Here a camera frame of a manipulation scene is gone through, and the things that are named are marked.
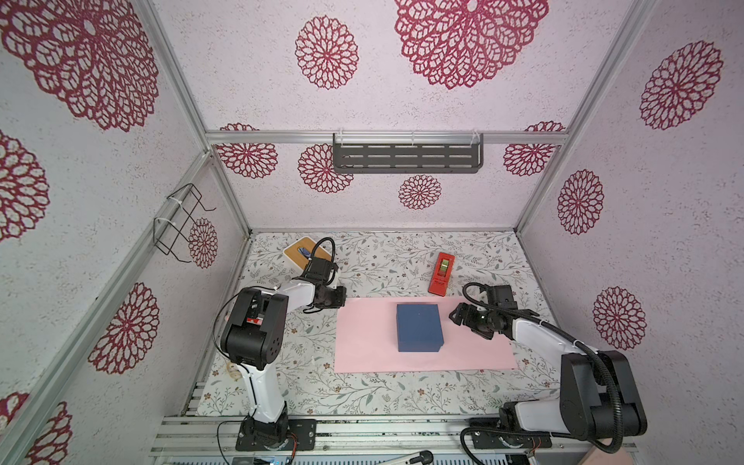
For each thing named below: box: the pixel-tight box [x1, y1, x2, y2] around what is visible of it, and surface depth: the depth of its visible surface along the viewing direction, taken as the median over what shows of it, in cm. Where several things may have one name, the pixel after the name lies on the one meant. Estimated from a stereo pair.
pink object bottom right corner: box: [579, 438, 634, 465], surface depth 70 cm
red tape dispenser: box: [428, 251, 456, 298], surface depth 103 cm
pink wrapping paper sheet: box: [333, 297, 519, 374], surface depth 89 cm
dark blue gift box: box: [396, 304, 445, 353], surface depth 89 cm
